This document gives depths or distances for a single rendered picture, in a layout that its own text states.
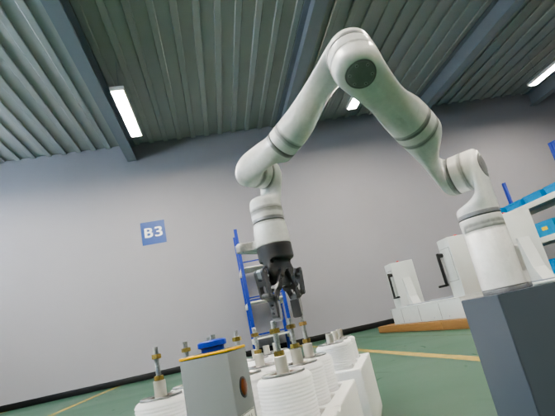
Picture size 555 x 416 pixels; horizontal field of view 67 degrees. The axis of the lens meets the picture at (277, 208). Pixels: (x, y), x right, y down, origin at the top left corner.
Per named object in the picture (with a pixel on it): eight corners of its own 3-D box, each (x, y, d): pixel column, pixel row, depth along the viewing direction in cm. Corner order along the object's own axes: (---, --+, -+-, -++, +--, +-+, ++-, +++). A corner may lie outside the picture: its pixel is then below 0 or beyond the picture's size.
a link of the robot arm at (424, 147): (388, 117, 93) (428, 96, 87) (445, 176, 108) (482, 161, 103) (391, 148, 88) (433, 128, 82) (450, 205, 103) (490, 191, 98)
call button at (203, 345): (232, 350, 60) (230, 336, 60) (220, 353, 56) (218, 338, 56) (206, 356, 60) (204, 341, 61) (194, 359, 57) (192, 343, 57)
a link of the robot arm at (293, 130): (262, 120, 90) (266, 144, 84) (344, 13, 76) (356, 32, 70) (296, 139, 95) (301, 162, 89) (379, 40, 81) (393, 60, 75)
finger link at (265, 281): (255, 270, 84) (265, 298, 84) (250, 272, 83) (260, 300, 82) (266, 267, 83) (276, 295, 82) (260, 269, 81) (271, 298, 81)
